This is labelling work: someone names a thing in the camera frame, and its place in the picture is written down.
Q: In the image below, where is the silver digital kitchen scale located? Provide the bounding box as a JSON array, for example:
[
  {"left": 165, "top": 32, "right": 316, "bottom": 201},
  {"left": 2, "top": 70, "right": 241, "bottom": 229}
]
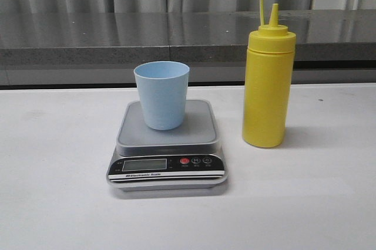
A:
[{"left": 106, "top": 99, "right": 228, "bottom": 191}]

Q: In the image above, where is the light blue plastic cup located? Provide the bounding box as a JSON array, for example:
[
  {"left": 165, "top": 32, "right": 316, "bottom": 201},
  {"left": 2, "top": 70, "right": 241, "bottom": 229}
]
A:
[{"left": 134, "top": 61, "right": 190, "bottom": 130}]

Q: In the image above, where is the yellow squeeze bottle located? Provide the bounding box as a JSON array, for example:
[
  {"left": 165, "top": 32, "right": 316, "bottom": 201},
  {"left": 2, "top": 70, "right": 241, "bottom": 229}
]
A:
[{"left": 242, "top": 0, "right": 297, "bottom": 148}]

